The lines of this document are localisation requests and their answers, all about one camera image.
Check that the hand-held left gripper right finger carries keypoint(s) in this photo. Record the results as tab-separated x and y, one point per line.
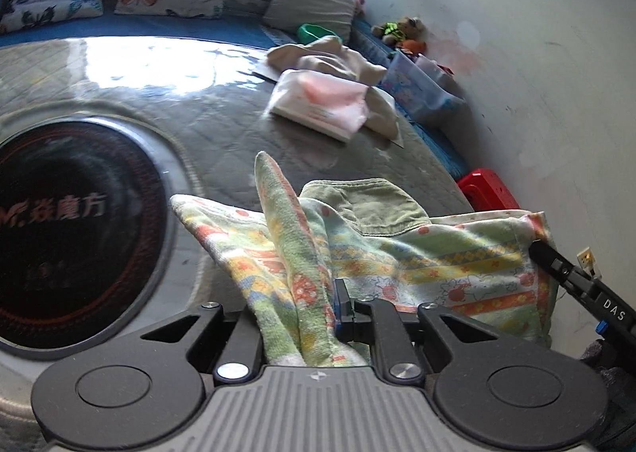
340	305

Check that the grey pillow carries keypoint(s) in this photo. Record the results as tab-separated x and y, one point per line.
308	0

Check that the green patterned baby garment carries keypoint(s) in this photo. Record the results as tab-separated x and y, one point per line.
422	263

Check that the clear plastic storage box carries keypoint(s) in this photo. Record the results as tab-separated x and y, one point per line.
422	89

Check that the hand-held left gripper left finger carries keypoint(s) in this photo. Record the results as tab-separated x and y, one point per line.
243	335

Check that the beige crumpled garment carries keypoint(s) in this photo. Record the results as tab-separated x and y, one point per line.
338	57

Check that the brown plush bear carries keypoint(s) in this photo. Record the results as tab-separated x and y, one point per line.
402	29

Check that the blue sofa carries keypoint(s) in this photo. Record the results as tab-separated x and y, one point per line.
149	29

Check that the wall socket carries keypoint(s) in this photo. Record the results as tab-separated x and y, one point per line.
588	259

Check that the green plastic bowl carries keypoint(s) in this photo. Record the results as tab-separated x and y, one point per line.
315	30

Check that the red plastic stool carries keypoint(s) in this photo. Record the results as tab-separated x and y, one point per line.
489	188

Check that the pink white folded garment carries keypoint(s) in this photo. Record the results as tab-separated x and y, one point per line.
323	99

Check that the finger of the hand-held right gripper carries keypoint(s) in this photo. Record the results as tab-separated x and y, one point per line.
551	258

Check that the orange plush toy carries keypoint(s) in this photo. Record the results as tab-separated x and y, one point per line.
413	45

